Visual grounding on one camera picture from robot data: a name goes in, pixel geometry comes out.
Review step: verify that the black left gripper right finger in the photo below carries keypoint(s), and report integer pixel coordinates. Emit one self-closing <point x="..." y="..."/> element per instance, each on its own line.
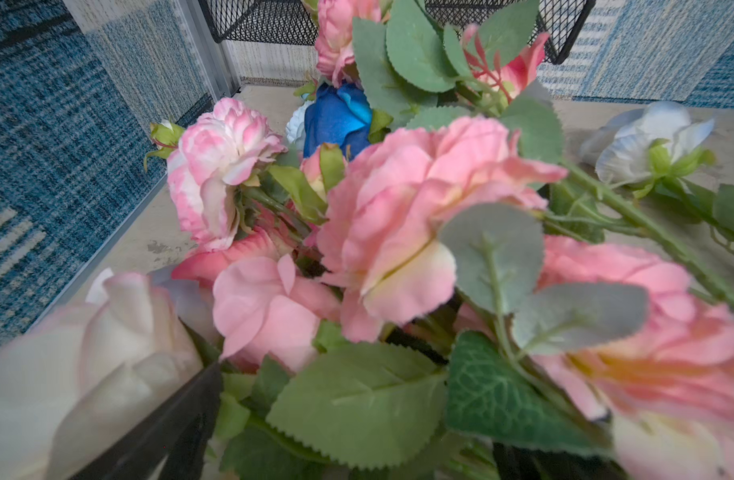
<point x="515" y="463"/>

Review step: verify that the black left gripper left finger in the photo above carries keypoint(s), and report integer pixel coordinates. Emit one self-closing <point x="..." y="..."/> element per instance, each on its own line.
<point x="172" y="441"/>

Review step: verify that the blue artificial rose stem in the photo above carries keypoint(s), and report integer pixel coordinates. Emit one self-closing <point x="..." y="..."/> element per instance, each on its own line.
<point x="340" y="116"/>

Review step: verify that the pile of artificial flowers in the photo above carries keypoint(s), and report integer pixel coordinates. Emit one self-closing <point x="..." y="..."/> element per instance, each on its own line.
<point x="458" y="284"/>

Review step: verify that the white rose stem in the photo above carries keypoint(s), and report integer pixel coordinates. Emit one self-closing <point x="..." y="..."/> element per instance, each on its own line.
<point x="656" y="150"/>

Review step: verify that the black wire mesh shelf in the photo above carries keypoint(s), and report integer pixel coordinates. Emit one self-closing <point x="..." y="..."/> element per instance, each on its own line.
<point x="288" y="22"/>

